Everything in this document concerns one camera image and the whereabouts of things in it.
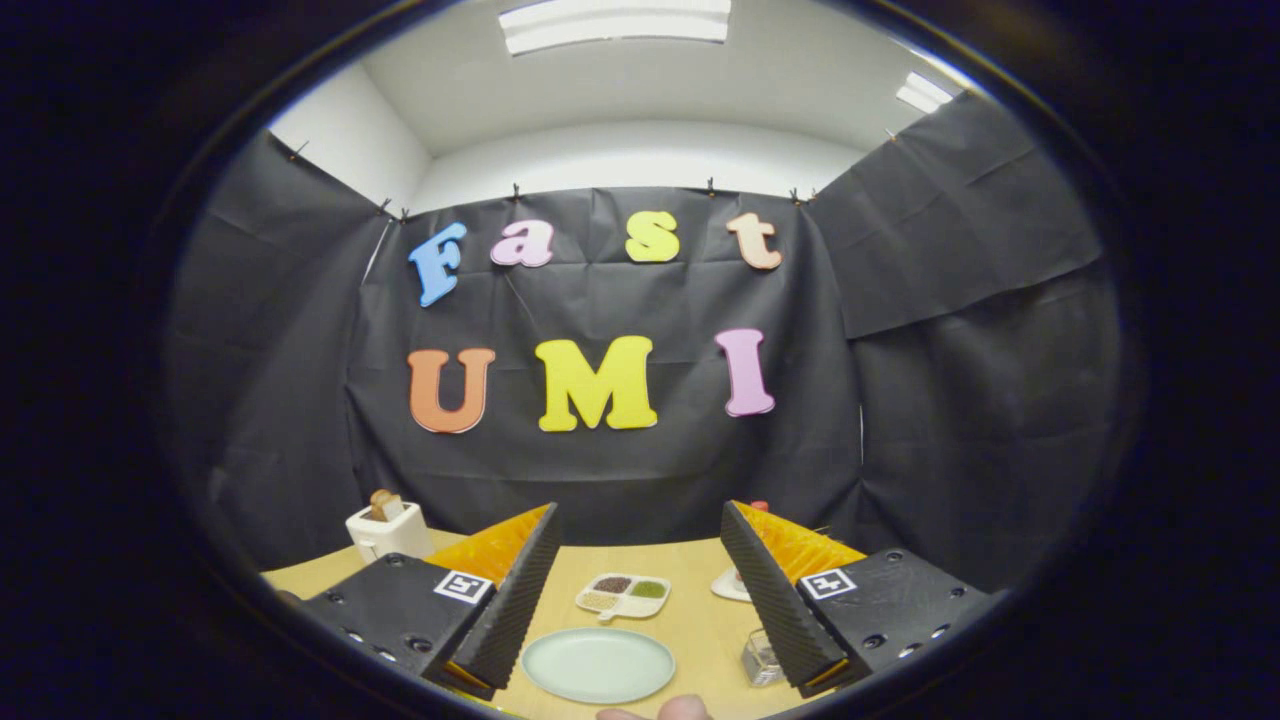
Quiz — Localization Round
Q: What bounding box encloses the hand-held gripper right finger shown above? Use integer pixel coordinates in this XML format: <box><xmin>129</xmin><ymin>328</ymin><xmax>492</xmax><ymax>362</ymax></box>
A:
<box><xmin>720</xmin><ymin>500</ymin><xmax>1006</xmax><ymax>699</ymax></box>

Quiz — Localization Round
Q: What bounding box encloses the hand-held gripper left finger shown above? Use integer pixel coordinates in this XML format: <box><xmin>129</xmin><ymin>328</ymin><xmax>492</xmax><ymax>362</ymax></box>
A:
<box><xmin>297</xmin><ymin>502</ymin><xmax>563</xmax><ymax>701</ymax></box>

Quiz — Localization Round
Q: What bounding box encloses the clear red-capped water bottle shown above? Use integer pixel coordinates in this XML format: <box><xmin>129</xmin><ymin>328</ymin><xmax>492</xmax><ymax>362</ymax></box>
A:
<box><xmin>733</xmin><ymin>499</ymin><xmax>771</xmax><ymax>587</ymax></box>

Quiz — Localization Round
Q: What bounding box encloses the pale green round plate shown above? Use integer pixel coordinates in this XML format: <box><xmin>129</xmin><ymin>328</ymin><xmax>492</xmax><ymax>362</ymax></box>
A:
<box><xmin>520</xmin><ymin>627</ymin><xmax>677</xmax><ymax>705</ymax></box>

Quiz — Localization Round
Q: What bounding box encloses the white divided bean dish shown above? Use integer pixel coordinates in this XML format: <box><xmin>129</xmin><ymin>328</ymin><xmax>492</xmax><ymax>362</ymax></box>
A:
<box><xmin>575</xmin><ymin>573</ymin><xmax>672</xmax><ymax>623</ymax></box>

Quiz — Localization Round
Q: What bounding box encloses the cream white toaster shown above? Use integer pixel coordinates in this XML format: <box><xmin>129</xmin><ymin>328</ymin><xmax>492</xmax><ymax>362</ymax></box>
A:
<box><xmin>345</xmin><ymin>500</ymin><xmax>434</xmax><ymax>563</ymax></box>

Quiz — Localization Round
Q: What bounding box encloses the small ceiling light panel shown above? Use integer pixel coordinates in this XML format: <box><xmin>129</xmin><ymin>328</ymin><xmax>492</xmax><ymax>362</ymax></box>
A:
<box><xmin>895</xmin><ymin>70</ymin><xmax>957</xmax><ymax>115</ymax></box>

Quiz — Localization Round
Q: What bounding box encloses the long ceiling light panel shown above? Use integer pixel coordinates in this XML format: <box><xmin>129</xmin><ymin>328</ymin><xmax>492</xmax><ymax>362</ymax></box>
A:
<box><xmin>498</xmin><ymin>0</ymin><xmax>733</xmax><ymax>56</ymax></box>

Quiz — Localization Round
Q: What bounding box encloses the metal wire cutlery rack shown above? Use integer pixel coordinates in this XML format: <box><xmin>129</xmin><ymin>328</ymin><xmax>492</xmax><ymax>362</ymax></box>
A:
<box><xmin>741</xmin><ymin>629</ymin><xmax>788</xmax><ymax>688</ymax></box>

